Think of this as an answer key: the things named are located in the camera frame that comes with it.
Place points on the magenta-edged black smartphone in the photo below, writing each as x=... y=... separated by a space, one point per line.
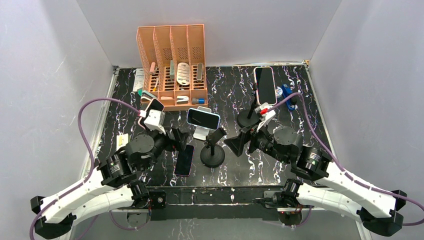
x=184 y=161

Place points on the black tall phone stand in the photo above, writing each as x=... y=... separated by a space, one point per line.
x=248 y=117

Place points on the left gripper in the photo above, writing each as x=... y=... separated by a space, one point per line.
x=180 y=142

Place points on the orange plastic file organizer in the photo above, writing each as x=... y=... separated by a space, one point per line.
x=182 y=43

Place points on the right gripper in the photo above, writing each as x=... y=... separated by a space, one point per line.
x=236 y=143

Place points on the white paper packet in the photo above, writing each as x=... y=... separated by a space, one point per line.
x=139 y=79

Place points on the pink-cased left smartphone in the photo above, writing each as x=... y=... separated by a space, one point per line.
x=153 y=104

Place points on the small white blue bottle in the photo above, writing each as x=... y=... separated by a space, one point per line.
x=278 y=93

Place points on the white folding phone stand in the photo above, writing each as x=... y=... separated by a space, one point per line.
x=201 y=133

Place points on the pink eraser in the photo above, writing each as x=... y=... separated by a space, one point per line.
x=152 y=69

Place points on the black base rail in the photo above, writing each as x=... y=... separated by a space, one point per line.
x=240 y=202

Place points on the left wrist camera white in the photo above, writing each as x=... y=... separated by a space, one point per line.
x=154 y=121

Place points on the beige long stapler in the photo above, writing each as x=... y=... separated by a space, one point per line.
x=199 y=72

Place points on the green white small box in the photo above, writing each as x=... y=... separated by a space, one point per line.
x=172 y=70

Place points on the black round-base phone stand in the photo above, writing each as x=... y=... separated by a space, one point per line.
x=212 y=155

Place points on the white oval label tag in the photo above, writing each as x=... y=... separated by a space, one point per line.
x=183 y=74

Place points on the grey bottle blue cap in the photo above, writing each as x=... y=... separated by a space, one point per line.
x=198 y=101

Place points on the small yellow white box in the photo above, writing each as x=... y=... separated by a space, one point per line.
x=122 y=140

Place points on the pink-cased tall smartphone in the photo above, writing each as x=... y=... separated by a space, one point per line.
x=265 y=85

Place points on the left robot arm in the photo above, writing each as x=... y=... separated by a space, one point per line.
x=114 y=184

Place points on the teal small box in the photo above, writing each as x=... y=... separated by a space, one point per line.
x=145 y=95

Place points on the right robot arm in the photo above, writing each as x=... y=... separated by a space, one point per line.
x=376 y=211

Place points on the blue-edged smartphone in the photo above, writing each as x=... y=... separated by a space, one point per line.
x=200 y=118

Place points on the white stapler in organizer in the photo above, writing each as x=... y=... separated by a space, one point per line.
x=182 y=99

